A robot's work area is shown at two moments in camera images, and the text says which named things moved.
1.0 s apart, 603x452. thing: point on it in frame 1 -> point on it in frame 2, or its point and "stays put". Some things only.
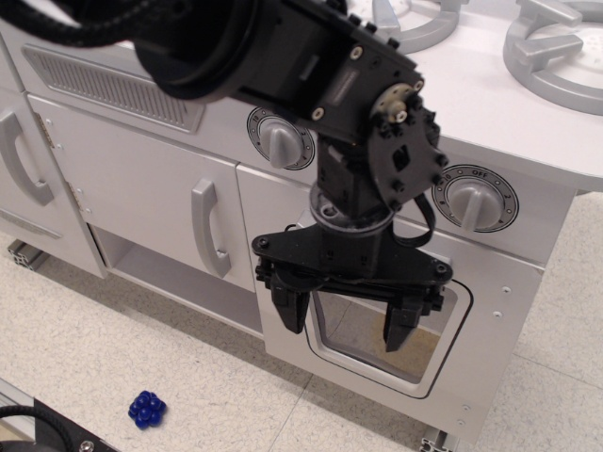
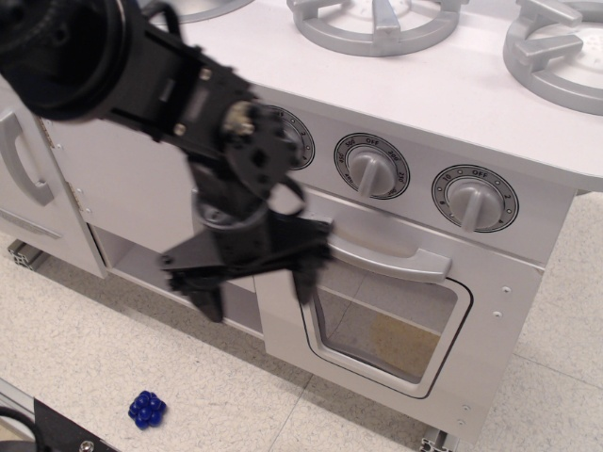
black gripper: x=380 y=262 -> x=198 y=269
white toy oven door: x=464 y=362 stays put
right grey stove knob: x=478 y=198 stays put
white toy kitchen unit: x=107 y=172 stays put
